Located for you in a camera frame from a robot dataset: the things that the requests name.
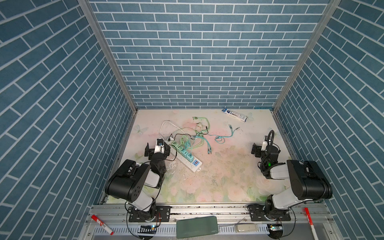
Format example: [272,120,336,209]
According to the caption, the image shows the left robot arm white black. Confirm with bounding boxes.
[105,139,171,213]

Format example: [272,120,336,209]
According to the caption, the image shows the blue white toothpaste box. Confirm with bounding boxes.
[222,108,248,122]

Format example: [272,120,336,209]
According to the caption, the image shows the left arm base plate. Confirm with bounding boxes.
[128,206,171,223]

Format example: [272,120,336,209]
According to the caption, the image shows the white power strip coloured sockets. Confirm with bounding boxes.
[159,121,203,173]

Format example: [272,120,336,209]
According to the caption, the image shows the green rectangular pad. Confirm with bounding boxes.
[176,216,219,239]

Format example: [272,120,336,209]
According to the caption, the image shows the green charger plug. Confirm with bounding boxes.
[177,146,185,155]
[171,142,181,151]

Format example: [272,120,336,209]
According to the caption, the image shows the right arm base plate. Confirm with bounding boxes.
[246,204,291,222]

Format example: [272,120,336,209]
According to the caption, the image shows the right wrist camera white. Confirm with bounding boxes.
[261,136,269,151]

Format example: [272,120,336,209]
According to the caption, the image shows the red marker left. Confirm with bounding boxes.
[91,215,115,235]

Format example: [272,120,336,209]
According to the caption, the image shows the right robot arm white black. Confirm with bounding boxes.
[251,141,333,215]

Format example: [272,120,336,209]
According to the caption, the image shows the red white pen right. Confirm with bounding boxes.
[304,208,319,240]

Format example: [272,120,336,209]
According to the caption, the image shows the light green coiled cable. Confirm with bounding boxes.
[191,116,212,149]

